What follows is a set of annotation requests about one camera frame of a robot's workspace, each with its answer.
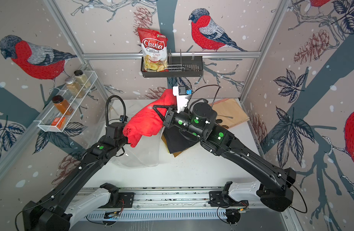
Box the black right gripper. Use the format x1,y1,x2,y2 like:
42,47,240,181
154,103,207,140

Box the clear plastic vacuum bag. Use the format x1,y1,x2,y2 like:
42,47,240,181
107,100,163,168

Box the brown trousers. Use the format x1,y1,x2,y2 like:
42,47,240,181
162,134,188,157

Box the black trousers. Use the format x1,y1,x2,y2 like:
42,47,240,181
163,126,198,156

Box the black wire wall basket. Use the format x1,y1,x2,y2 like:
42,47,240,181
140,51,203,78

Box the red cassava chips bag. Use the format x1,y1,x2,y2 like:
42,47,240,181
137,28,168,72

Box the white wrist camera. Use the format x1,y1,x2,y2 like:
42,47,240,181
119,115,128,123
173,86,192,113

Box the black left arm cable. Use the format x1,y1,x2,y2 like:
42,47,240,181
104,95,127,128

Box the red trousers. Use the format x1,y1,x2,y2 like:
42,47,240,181
123,89,177,148

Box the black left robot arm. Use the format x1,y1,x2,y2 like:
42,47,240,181
22,122,127,231

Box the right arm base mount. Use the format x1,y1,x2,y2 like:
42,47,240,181
208,191,249,208

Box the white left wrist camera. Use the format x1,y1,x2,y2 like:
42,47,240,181
119,115,128,123

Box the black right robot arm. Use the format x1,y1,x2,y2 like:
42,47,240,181
152,103,296,212

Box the small orange box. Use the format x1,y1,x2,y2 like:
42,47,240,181
51,116,66,129

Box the beige cloth placemat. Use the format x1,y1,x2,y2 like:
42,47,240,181
212,98,250,129

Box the orange spice jar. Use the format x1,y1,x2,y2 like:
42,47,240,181
52,95,72,116

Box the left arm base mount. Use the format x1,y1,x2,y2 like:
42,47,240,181
101,192,135,208

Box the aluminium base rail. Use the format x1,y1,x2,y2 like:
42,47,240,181
49,187,290,211

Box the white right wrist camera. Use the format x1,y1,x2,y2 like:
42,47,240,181
173,86,192,113

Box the light spice jar black lid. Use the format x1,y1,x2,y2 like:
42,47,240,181
74,70,91,89

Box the clear acrylic spice shelf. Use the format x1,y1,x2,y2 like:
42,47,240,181
38,70,98,132

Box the tan spice jar silver lid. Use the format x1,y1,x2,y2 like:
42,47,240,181
65,78,85,98

